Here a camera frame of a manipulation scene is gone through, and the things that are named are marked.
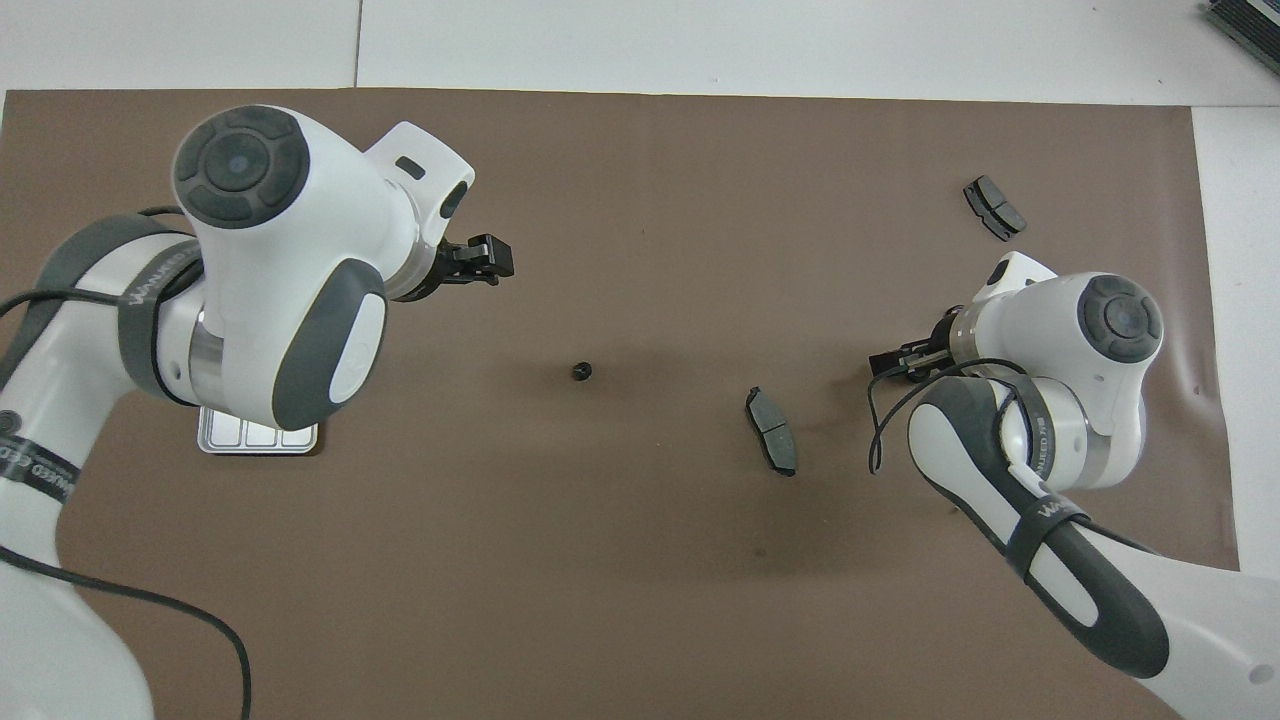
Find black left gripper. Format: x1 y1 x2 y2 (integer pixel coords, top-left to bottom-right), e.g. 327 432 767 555
415 232 516 301

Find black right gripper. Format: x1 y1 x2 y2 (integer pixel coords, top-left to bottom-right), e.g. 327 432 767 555
867 305 967 384

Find brown table mat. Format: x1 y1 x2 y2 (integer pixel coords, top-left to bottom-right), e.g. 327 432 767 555
0 88 1259 720

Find dark grey brake pad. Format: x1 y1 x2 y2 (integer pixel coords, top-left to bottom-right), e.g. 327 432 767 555
745 386 799 478
963 175 1028 243

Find dark grey ribbed device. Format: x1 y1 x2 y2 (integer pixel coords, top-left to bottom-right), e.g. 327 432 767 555
1200 0 1280 51

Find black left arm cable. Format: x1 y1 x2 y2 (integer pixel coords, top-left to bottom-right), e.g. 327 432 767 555
0 205 253 720

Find silver metal tray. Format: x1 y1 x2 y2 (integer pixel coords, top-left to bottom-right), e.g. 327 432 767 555
197 405 321 457

